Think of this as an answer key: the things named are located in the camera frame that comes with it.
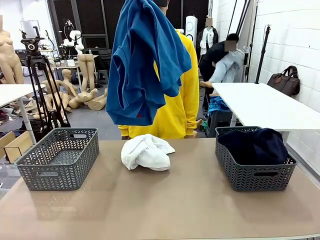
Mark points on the person's left forearm yellow sleeve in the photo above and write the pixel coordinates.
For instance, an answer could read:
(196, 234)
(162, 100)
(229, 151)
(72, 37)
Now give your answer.
(192, 112)

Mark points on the beige sitting mannequin torso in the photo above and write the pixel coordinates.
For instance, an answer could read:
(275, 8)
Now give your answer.
(67, 83)

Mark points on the dark plastic stool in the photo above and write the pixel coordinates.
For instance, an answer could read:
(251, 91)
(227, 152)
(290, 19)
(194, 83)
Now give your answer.
(220, 122)

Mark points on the blue t-shirt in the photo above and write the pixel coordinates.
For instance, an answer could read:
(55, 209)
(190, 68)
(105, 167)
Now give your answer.
(140, 62)

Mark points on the black light stand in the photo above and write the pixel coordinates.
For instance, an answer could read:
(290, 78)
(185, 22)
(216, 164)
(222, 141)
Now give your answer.
(262, 55)

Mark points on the large white table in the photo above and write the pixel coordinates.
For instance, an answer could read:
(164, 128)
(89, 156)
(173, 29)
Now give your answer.
(262, 107)

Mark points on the brown leather bag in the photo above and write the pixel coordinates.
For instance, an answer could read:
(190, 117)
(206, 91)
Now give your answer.
(285, 83)

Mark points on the blue cloth pile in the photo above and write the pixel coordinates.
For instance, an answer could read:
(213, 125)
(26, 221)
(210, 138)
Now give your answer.
(217, 103)

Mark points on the thin black leaning pole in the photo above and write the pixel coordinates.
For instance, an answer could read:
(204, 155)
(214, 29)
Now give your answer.
(232, 17)

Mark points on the person in yellow hoodie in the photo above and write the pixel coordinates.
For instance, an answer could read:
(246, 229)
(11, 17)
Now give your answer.
(180, 112)

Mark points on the white garment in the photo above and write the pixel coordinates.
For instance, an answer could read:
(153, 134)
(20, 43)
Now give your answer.
(147, 155)

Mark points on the black camera tripod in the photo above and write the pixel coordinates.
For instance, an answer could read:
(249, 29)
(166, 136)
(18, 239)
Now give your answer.
(37, 63)

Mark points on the beige standing mannequin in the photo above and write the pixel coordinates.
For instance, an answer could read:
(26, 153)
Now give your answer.
(8, 57)

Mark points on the light wooden box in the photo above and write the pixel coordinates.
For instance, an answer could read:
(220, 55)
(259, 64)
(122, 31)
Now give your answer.
(17, 143)

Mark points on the person's left hand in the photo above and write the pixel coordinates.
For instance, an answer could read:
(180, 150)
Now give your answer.
(192, 133)

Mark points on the beige lying mannequin torso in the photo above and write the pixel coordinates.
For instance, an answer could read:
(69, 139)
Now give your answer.
(85, 97)

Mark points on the person in black long sleeves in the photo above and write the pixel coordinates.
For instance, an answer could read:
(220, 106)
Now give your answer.
(210, 60)

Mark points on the thick black leaning pole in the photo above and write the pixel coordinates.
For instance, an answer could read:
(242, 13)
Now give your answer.
(243, 18)

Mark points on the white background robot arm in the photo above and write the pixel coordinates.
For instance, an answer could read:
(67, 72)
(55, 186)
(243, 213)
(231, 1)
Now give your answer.
(75, 37)

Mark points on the small white table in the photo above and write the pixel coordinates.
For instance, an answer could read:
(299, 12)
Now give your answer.
(12, 93)

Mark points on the beige mannequin legs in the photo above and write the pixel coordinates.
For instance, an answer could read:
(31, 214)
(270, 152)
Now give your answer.
(86, 67)

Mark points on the grey plastic woven-pattern basket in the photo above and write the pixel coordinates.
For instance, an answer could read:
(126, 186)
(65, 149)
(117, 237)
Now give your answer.
(260, 185)
(57, 185)

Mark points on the dressed mannequin white black jacket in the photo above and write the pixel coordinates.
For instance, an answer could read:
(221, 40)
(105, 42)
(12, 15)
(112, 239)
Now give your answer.
(207, 37)

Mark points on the navy blue garment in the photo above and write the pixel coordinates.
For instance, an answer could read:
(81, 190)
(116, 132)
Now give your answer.
(255, 147)

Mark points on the white tower air conditioner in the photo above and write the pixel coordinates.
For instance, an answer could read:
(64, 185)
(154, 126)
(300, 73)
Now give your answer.
(191, 27)

